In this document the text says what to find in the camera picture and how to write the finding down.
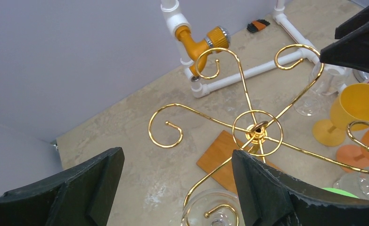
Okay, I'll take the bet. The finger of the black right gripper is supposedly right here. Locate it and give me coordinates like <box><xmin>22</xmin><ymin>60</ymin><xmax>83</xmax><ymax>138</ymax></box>
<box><xmin>320</xmin><ymin>22</ymin><xmax>369</xmax><ymax>73</ymax></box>
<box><xmin>335</xmin><ymin>5</ymin><xmax>369</xmax><ymax>40</ymax></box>

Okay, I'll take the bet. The orange plastic goblet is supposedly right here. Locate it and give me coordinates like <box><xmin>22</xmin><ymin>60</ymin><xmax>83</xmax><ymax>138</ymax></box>
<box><xmin>336</xmin><ymin>121</ymin><xmax>369</xmax><ymax>173</ymax></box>

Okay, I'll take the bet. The yellow faucet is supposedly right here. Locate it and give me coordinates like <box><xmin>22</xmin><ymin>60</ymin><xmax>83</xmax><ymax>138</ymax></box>
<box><xmin>175</xmin><ymin>25</ymin><xmax>231</xmax><ymax>77</ymax></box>

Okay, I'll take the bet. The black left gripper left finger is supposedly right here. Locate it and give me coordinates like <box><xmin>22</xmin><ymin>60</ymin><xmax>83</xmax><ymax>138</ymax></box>
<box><xmin>0</xmin><ymin>147</ymin><xmax>125</xmax><ymax>226</ymax></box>

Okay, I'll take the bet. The gold wire wine glass rack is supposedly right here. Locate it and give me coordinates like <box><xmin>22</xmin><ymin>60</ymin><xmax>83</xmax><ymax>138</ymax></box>
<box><xmin>148</xmin><ymin>44</ymin><xmax>369</xmax><ymax>210</ymax></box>

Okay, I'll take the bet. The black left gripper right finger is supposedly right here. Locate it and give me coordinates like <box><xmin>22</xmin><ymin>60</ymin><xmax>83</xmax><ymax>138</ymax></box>
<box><xmin>231</xmin><ymin>150</ymin><xmax>369</xmax><ymax>226</ymax></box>

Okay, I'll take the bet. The white PVC pipe frame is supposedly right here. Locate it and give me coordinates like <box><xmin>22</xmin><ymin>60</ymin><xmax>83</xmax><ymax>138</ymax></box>
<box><xmin>160</xmin><ymin>0</ymin><xmax>353</xmax><ymax>99</ymax></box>

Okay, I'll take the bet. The green plastic goblet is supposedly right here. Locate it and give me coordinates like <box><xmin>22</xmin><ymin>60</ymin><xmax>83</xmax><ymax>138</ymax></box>
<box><xmin>322</xmin><ymin>187</ymin><xmax>359</xmax><ymax>199</ymax></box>

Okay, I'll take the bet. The clear wine glass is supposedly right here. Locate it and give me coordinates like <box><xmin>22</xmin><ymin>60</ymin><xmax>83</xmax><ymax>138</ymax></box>
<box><xmin>180</xmin><ymin>189</ymin><xmax>245</xmax><ymax>226</ymax></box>
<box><xmin>294</xmin><ymin>64</ymin><xmax>352</xmax><ymax>116</ymax></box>

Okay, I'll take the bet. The chrome spiral glass rack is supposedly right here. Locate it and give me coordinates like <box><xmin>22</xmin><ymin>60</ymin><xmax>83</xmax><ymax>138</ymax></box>
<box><xmin>353</xmin><ymin>69</ymin><xmax>369</xmax><ymax>84</ymax></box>

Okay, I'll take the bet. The small clear glass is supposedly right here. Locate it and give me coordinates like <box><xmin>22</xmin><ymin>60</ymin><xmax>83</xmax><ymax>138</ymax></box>
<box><xmin>333</xmin><ymin>170</ymin><xmax>369</xmax><ymax>200</ymax></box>

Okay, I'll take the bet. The black orange hex key set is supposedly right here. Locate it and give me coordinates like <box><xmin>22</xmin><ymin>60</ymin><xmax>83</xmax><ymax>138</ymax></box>
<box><xmin>246</xmin><ymin>19</ymin><xmax>270</xmax><ymax>33</ymax></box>

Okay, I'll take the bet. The yellow plastic goblet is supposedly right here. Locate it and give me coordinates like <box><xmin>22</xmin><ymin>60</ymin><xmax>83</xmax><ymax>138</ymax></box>
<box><xmin>312</xmin><ymin>83</ymin><xmax>369</xmax><ymax>146</ymax></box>

